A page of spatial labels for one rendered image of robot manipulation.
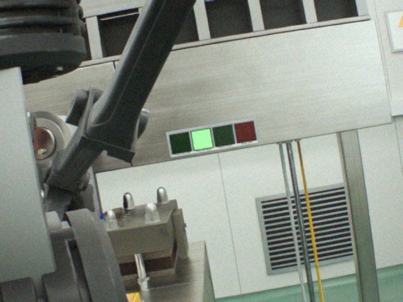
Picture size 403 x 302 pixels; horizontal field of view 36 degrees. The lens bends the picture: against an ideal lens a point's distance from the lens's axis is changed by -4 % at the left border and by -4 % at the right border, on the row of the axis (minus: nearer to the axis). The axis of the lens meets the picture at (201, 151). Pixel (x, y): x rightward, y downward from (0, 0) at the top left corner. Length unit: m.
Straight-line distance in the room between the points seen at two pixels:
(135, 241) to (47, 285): 1.10
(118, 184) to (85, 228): 3.79
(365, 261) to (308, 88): 0.59
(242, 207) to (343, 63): 2.45
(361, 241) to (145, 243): 0.81
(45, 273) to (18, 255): 0.02
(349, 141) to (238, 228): 2.28
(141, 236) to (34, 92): 0.60
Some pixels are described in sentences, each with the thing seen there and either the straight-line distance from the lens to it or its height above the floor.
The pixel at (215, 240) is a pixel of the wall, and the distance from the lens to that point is 4.18.
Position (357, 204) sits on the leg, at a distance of 2.00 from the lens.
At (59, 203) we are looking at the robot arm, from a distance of 1.30.
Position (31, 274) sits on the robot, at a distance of 0.35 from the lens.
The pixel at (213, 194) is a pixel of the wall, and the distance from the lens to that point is 4.13.
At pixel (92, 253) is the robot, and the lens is 0.36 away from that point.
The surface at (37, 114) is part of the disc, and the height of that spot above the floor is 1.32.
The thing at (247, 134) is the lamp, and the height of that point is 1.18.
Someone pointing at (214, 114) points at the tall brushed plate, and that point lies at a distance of 1.77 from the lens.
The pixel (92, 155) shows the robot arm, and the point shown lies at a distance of 1.05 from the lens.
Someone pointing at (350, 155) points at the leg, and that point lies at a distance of 1.98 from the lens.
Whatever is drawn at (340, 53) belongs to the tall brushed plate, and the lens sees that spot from 1.81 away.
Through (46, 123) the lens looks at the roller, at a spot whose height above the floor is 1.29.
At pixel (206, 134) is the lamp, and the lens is 1.76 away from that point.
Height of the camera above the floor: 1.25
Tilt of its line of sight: 3 degrees down
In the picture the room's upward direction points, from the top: 10 degrees counter-clockwise
